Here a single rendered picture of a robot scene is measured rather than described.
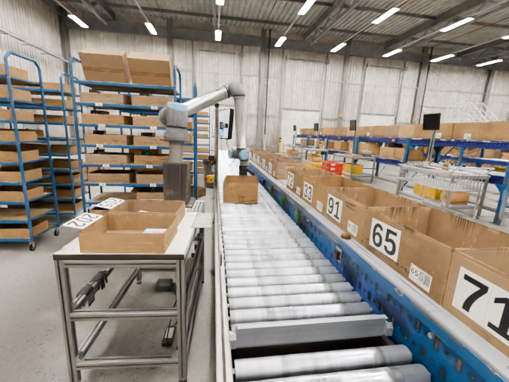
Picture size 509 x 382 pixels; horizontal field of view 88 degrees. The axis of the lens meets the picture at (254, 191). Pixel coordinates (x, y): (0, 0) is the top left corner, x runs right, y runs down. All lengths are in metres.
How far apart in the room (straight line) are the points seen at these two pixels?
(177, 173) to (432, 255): 1.65
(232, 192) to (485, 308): 1.73
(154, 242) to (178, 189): 0.81
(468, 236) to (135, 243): 1.34
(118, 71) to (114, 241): 2.15
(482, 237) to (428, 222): 0.22
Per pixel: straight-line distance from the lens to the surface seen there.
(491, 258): 0.96
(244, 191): 2.15
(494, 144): 6.56
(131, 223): 1.63
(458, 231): 1.24
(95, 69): 3.27
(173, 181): 2.05
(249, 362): 0.80
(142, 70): 3.12
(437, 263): 0.90
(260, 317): 0.94
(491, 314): 0.83
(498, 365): 0.79
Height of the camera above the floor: 1.32
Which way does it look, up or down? 12 degrees down
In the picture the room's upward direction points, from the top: 3 degrees clockwise
